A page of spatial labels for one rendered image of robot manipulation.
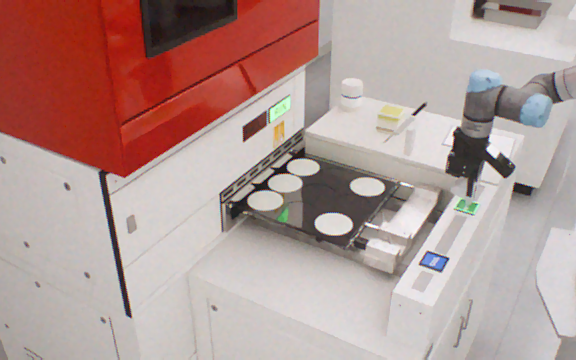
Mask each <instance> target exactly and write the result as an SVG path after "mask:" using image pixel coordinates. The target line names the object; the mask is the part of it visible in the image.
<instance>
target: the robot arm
mask: <svg viewBox="0 0 576 360"><path fill-rule="evenodd" d="M575 98H576V66H570V67H567V68H564V69H561V70H558V71H555V72H551V73H542V74H539V75H537V76H535V77H533V78H532V79H531V80H530V81H529V82H528V83H527V84H525V85H524V86H523V87H522V88H520V89H516V88H512V87H509V86H506V84H502V75H501V74H500V73H499V72H496V71H494V70H489V69H478V70H475V71H473V72H472V73H471V74H470V76H469V80H468V84H467V87H466V94H465V100H464V106H463V112H462V118H461V123H460V124H461V126H457V127H456V129H455V130H454V131H453V137H454V142H453V148H452V150H451V151H450V154H449V155H448V159H447V165H446V171H445V173H447V174H450V175H452V176H455V177H458V178H460V177H461V176H462V177H464V178H462V179H457V180H456V181H455V185H454V186H452V187H451V191H452V192H453V193H454V194H456V195H458V196H460V197H462V198H464V200H465V201H466V207H470V206H471V205H472V204H473V202H474V199H475V196H476V193H477V190H478V186H479V183H480V180H481V176H482V172H483V169H484V168H483V166H484V162H487V163H488V164H489V165H490V166H491V167H492V168H493V169H494V170H495V171H496V172H497V173H498V174H500V175H501V176H502V177H503V178H504V179H505V178H507V177H509V176H510V175H511V174H512V173H513V171H514V170H515V168H516V166H515V165H514V164H513V163H512V162H511V161H510V160H509V159H508V158H507V157H506V156H505V155H504V154H502V153H501V152H500V151H499V150H498V149H497V148H496V147H495V146H494V145H493V144H491V143H490V142H489V137H490V134H491V132H492V127H493V122H494V117H498V118H502V119H505V120H509V121H512V122H516V123H519V124H523V125H524V126H530V127H535V128H542V127H543V126H544V125H545V124H546V122H547V121H548V119H549V117H550V114H551V111H552V107H553V104H557V103H560V102H564V101H568V100H571V99H575ZM451 153H452V154H451ZM453 153H455V154H453ZM448 163H449V165H448Z"/></svg>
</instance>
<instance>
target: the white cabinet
mask: <svg viewBox="0 0 576 360"><path fill-rule="evenodd" d="M515 177H516V176H515ZM515 177H514V179H513V181H512V182H511V184H510V186H509V188H508V190H507V192H506V194H505V196H504V198H503V200H502V202H501V204H500V206H499V208H498V210H497V212H496V214H495V216H494V218H493V220H492V222H491V224H490V226H489V229H488V231H487V233H486V235H485V237H484V239H483V241H482V243H481V245H480V247H479V249H478V251H477V253H476V255H475V256H474V258H473V260H472V262H471V264H470V266H469V268H468V270H467V272H466V274H465V276H464V278H463V280H462V282H461V284H460V286H459V288H458V290H457V292H456V294H455V296H454V298H453V300H452V302H451V304H450V306H449V308H448V310H447V312H446V314H445V315H444V317H443V319H442V321H441V323H440V325H439V327H438V329H437V331H436V333H435V335H434V337H433V339H432V341H430V342H429V344H428V346H427V348H426V350H425V352H424V354H423V356H422V358H421V360H465V358H466V355H467V353H468V351H469V349H470V346H471V344H472V342H473V339H474V337H475V335H476V332H477V329H478V325H479V321H480V317H481V314H482V313H483V309H484V305H485V301H486V297H487V293H488V289H489V284H490V280H491V276H492V272H493V268H494V264H495V260H496V256H497V252H498V248H499V244H500V240H501V235H502V231H503V227H504V223H505V219H506V215H507V211H508V206H509V202H510V198H511V194H512V190H513V185H514V181H515ZM188 282H189V292H190V301H191V310H192V320H193V330H195V339H196V348H197V357H198V360H386V359H384V358H381V357H379V356H374V355H372V354H370V353H368V352H365V351H363V350H361V349H358V348H356V347H354V346H352V345H349V344H347V343H345V342H342V341H340V340H338V339H336V338H333V337H331V336H329V335H326V334H324V333H322V332H320V331H317V330H314V329H312V328H309V327H307V326H305V325H303V324H300V323H298V322H296V321H293V320H291V319H289V318H287V317H284V316H282V315H280V314H277V313H275V312H273V311H271V310H268V309H266V308H264V307H260V306H258V305H256V304H253V303H251V302H249V301H247V300H244V299H242V298H240V297H237V296H235V295H233V294H231V293H228V292H227V291H226V290H224V289H221V288H219V287H217V286H214V285H211V284H209V283H207V282H204V281H202V280H200V279H198V278H195V277H193V276H191V275H188Z"/></svg>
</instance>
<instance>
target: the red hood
mask: <svg viewBox="0 0 576 360"><path fill-rule="evenodd" d="M319 32H320V14H319V0H0V131H1V132H4V133H6V134H8V135H11V136H14V137H16V138H19V139H22V140H25V141H27V142H30V143H33V144H34V145H37V146H40V147H43V148H45V149H48V150H51V151H53V152H56V153H59V154H62V155H64V156H67V157H70V158H72V159H75V160H77V161H80V162H82V163H85V164H88V165H90V166H93V167H96V168H99V169H101V170H104V171H107V172H109V173H112V174H114V175H117V176H120V177H123V178H126V177H127V176H129V175H130V174H132V173H134V172H135V171H137V170H138V169H140V168H142V167H143V166H145V165H146V164H148V163H149V162H151V161H153V160H154V159H156V158H157V157H159V156H161V155H162V154H164V153H165V152H167V151H168V150H171V149H173V148H174V146H176V145H177V144H179V143H181V142H182V141H184V140H185V139H187V138H188V137H190V136H192V135H193V134H195V133H196V132H198V131H200V130H201V129H203V128H204V127H206V126H207V125H209V124H211V123H212V122H214V121H215V120H217V119H219V118H220V117H222V116H224V115H226V114H228V113H229V112H231V111H232V110H234V109H235V108H237V106H239V105H240V104H242V103H243V102H245V101H247V100H248V99H250V98H251V97H253V96H254V95H256V94H258V93H259V92H261V91H262V90H264V89H267V88H268V87H270V86H271V85H273V84H274V83H276V82H278V81H279V80H281V79H282V78H284V77H286V76H287V75H289V74H290V73H292V72H293V71H295V70H297V69H298V68H300V67H301V66H303V65H305V64H306V63H308V62H309V61H311V60H313V59H315V58H317V57H318V56H319Z"/></svg>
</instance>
